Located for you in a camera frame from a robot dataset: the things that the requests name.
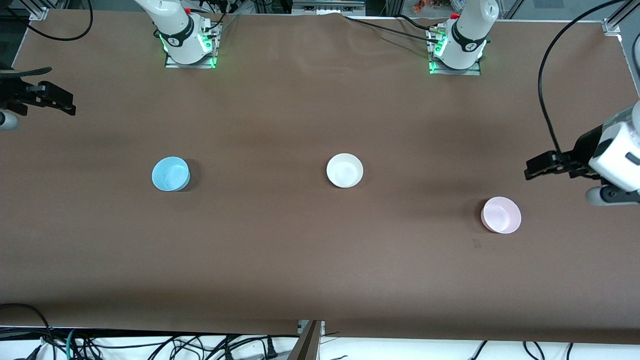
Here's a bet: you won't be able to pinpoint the pink bowl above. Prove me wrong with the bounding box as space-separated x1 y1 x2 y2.
481 196 522 234

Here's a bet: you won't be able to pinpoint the blue bowl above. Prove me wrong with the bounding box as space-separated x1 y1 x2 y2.
151 156 191 192

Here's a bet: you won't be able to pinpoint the white bowl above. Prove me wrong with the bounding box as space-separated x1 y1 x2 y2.
326 153 364 189

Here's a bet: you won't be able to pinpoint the black flat curved strip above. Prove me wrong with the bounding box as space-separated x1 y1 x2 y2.
0 66 54 79

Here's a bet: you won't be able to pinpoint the orange plastic items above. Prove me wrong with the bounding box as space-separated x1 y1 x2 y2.
412 0 453 14

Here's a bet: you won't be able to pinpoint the brown table cover sheet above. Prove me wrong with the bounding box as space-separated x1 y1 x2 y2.
0 9 640 346

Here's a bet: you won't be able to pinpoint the aluminium frame profile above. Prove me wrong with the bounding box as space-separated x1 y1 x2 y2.
601 0 640 36
27 0 49 21

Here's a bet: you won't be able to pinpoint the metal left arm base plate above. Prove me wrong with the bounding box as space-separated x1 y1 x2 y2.
428 25 482 76

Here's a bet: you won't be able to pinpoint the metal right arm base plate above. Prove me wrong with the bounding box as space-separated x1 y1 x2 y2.
165 22 222 69

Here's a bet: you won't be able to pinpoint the thick black cable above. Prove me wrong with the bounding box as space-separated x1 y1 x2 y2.
0 302 57 360

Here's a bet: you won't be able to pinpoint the grey metal bracket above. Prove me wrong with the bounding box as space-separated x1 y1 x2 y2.
291 0 367 16

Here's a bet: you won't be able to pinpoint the aluminium frame post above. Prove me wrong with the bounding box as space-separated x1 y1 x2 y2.
287 320 326 360

